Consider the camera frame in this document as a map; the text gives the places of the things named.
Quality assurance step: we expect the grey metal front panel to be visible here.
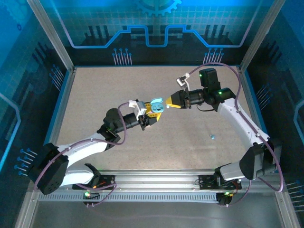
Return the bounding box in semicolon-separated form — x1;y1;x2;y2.
14;187;300;228

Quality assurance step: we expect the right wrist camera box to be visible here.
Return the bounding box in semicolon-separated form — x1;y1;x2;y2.
175;73;192;92

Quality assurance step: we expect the grey slotted cable duct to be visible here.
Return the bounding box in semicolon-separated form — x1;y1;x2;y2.
38;192;220;203

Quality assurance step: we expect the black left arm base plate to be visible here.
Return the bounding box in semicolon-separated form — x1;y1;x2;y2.
72;174;116;190

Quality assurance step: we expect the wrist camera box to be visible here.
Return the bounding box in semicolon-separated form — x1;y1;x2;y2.
175;73;192;92
128;99;147;117

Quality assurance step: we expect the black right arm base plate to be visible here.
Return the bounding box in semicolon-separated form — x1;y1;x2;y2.
199;174;242;190

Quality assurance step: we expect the aluminium front rail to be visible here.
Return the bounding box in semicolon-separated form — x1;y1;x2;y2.
28;169;288;193

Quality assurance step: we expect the blue earbud charging case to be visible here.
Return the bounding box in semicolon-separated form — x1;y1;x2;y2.
150;97;165;114

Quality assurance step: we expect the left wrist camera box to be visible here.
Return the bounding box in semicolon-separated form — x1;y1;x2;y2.
128;99;147;117

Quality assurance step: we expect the black controller board with LED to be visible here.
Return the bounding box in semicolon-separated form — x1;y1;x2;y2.
217;191;232;208
83;191;100;207

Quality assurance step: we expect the aluminium table side rail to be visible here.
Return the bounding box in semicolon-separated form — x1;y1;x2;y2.
39;66;76;173
237;66;280;173

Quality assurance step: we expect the aluminium frame post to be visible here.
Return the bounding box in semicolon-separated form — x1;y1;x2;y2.
238;0;287;73
26;0;76;73

